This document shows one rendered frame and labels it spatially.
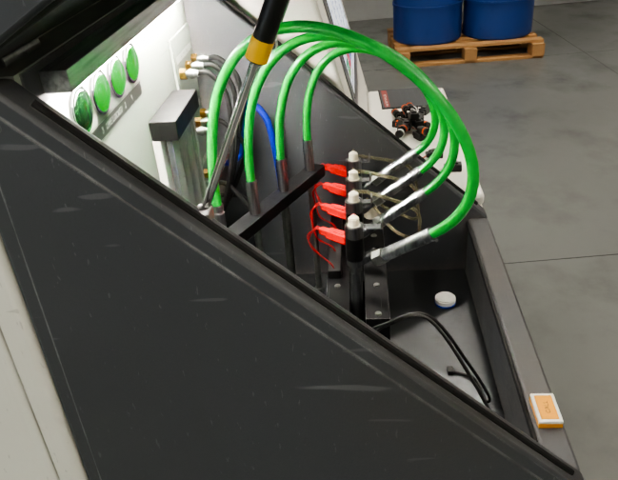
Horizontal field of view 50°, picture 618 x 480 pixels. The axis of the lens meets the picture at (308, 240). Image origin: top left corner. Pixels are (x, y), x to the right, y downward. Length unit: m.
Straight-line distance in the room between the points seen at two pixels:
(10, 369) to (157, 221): 0.25
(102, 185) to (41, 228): 0.08
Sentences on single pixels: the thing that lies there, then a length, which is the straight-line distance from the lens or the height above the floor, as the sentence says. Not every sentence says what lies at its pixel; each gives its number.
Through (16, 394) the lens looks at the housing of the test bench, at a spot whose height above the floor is 1.12.
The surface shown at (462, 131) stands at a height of 1.31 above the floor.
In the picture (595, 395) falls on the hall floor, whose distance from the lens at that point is 2.40.
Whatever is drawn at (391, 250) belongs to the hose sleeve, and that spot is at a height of 1.14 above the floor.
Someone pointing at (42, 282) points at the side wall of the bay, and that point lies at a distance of 0.68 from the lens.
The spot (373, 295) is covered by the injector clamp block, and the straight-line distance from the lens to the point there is 1.06.
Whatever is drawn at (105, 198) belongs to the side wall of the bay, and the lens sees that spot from 0.61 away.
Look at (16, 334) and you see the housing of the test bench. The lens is 0.73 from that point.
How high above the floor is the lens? 1.60
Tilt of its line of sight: 30 degrees down
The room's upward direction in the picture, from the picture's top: 5 degrees counter-clockwise
